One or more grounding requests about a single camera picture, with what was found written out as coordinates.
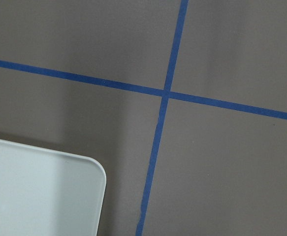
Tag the cream plastic tray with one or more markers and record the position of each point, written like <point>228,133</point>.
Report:
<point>44,192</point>

